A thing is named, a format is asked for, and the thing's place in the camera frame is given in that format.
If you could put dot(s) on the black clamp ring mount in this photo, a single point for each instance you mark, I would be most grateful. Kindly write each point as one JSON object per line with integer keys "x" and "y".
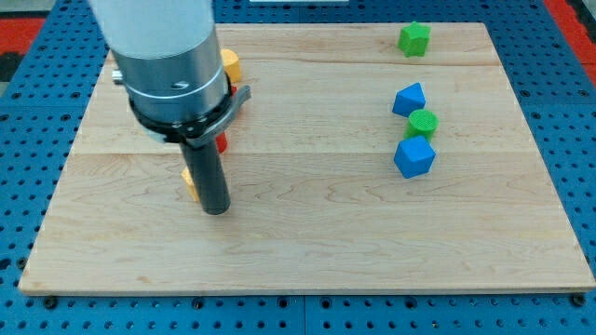
{"x": 200, "y": 130}

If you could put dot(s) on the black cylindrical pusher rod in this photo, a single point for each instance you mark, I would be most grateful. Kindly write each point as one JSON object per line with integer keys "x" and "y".
{"x": 207, "y": 173}

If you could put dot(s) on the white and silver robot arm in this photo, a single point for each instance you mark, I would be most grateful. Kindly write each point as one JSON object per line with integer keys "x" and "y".
{"x": 170, "y": 64}

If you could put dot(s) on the blue triangle block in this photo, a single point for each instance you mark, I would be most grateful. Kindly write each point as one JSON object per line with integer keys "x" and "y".
{"x": 409, "y": 99}

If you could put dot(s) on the green star block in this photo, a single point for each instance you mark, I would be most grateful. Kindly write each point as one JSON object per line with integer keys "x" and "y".
{"x": 414, "y": 39}

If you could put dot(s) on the yellow block behind rod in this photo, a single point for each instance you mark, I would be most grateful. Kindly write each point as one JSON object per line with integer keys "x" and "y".
{"x": 189, "y": 183}

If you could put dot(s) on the red block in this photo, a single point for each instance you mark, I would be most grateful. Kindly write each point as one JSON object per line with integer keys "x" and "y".
{"x": 221, "y": 140}

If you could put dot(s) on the yellow cylinder block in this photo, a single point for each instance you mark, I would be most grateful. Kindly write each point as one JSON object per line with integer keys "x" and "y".
{"x": 231, "y": 64}

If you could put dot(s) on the wooden board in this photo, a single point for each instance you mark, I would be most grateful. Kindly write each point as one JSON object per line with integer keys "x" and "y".
{"x": 318, "y": 205}

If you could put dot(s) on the blue cube block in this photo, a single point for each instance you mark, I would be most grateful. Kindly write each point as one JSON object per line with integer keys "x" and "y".
{"x": 414, "y": 157}

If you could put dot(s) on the green cylinder block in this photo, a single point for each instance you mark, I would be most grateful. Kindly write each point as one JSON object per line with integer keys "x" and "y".
{"x": 421, "y": 122}

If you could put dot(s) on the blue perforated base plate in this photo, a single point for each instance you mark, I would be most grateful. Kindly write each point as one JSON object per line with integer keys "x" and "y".
{"x": 548, "y": 48}

